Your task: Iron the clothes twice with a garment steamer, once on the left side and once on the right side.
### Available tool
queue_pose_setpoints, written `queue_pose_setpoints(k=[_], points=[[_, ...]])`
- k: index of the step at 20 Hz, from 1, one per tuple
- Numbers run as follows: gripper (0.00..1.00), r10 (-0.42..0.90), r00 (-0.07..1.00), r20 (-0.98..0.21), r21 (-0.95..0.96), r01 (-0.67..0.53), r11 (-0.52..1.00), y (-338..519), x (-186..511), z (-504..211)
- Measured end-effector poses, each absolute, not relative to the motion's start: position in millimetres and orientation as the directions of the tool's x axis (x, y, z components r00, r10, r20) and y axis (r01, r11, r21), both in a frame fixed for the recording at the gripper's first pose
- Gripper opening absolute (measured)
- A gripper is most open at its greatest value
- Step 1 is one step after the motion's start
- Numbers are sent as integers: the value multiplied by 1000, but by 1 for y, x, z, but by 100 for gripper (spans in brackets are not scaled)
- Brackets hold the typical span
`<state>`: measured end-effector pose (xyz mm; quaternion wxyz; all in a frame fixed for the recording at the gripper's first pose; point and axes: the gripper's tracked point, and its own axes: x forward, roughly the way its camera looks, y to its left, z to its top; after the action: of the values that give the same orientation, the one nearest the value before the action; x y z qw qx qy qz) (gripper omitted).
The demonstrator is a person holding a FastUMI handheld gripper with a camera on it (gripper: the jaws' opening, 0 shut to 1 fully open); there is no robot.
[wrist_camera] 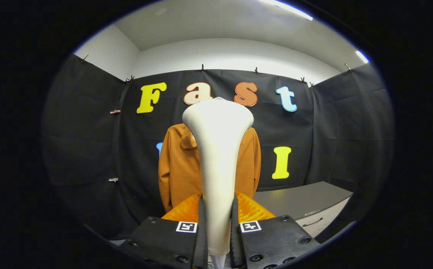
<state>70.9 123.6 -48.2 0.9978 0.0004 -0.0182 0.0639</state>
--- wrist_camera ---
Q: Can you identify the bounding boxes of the white garment steamer head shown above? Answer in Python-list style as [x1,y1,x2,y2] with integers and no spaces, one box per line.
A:
[182,97,254,258]

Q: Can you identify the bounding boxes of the orange button-up shirt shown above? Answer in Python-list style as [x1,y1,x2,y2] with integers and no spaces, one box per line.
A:
[158,123,261,213]

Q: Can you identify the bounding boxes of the long ceiling light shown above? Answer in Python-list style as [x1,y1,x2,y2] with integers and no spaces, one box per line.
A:
[258,0,313,21]

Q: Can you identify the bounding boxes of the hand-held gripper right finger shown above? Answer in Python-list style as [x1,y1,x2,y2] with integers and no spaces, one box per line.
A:
[230,191,320,269]

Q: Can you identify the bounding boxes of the grey drawer cabinet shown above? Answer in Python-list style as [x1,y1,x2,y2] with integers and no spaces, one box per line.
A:
[253,181,353,238]

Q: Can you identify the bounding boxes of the row of black cloth clips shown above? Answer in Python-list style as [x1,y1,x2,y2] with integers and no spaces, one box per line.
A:
[81,54,352,88]

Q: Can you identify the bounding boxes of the black backdrop cloth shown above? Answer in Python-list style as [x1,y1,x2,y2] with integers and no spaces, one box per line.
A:
[42,54,394,239]

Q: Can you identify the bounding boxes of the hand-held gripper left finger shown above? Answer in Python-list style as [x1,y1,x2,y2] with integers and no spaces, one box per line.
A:
[116,192,209,269]

